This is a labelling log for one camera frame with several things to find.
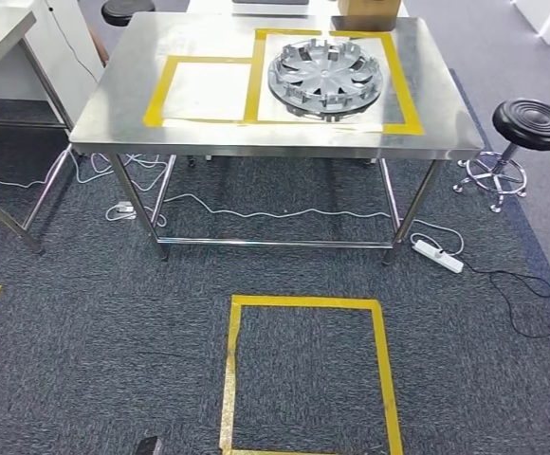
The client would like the black floor cable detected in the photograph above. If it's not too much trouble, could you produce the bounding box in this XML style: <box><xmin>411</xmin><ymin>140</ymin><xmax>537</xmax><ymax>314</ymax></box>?
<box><xmin>460</xmin><ymin>254</ymin><xmax>550</xmax><ymax>340</ymax></box>

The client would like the white power strip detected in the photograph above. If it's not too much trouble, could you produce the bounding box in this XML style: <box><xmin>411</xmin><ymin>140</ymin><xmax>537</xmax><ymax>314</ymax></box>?
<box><xmin>412</xmin><ymin>238</ymin><xmax>465</xmax><ymax>274</ymax></box>

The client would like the white display plinth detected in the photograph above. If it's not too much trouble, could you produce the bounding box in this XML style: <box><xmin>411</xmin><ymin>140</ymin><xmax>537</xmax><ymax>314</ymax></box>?
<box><xmin>512</xmin><ymin>0</ymin><xmax>550</xmax><ymax>48</ymax></box>

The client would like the yellow workbench tape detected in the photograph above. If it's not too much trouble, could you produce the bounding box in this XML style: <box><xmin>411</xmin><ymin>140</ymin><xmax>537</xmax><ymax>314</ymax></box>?
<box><xmin>143</xmin><ymin>27</ymin><xmax>424</xmax><ymax>137</ymax></box>

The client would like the thin black cabinet cable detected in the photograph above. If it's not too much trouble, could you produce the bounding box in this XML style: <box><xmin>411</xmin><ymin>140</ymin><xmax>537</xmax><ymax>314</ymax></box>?
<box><xmin>45</xmin><ymin>0</ymin><xmax>98</xmax><ymax>82</ymax></box>

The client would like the grey plastic wheel hubcap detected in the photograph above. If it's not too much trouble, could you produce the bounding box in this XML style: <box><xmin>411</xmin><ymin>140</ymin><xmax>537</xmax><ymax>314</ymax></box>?
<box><xmin>267</xmin><ymin>38</ymin><xmax>384</xmax><ymax>122</ymax></box>

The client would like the cardboard box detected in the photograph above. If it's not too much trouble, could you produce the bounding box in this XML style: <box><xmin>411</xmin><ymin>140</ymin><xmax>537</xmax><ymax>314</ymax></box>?
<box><xmin>337</xmin><ymin>0</ymin><xmax>402</xmax><ymax>17</ymax></box>

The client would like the black robot left foot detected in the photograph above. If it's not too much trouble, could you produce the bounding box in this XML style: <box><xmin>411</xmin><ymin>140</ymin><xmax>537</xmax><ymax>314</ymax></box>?
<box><xmin>135</xmin><ymin>436</ymin><xmax>165</xmax><ymax>455</ymax></box>

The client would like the white power strip cord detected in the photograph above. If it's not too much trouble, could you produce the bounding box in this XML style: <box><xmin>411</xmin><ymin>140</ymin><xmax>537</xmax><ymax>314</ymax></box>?
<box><xmin>163</xmin><ymin>192</ymin><xmax>465</xmax><ymax>256</ymax></box>

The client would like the white floor cable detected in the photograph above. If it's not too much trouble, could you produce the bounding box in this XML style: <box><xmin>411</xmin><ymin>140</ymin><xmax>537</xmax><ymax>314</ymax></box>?
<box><xmin>0</xmin><ymin>152</ymin><xmax>176</xmax><ymax>228</ymax></box>

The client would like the steel workbench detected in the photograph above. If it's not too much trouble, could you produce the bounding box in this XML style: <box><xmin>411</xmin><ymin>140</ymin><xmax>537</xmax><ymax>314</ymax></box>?
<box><xmin>70</xmin><ymin>10</ymin><xmax>485</xmax><ymax>265</ymax></box>

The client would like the black round stool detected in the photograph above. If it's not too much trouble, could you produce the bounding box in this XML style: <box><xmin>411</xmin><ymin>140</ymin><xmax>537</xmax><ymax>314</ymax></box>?
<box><xmin>101</xmin><ymin>0</ymin><xmax>156</xmax><ymax>27</ymax></box>
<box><xmin>452</xmin><ymin>98</ymin><xmax>550</xmax><ymax>215</ymax></box>

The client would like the white office desk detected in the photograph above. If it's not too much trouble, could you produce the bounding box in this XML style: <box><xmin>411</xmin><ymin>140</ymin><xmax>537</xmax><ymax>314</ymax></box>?
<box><xmin>187</xmin><ymin>0</ymin><xmax>409</xmax><ymax>19</ymax></box>

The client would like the white cabinet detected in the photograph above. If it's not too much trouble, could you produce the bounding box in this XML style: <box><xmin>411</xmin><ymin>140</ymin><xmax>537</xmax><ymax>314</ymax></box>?
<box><xmin>0</xmin><ymin>0</ymin><xmax>105</xmax><ymax>123</ymax></box>

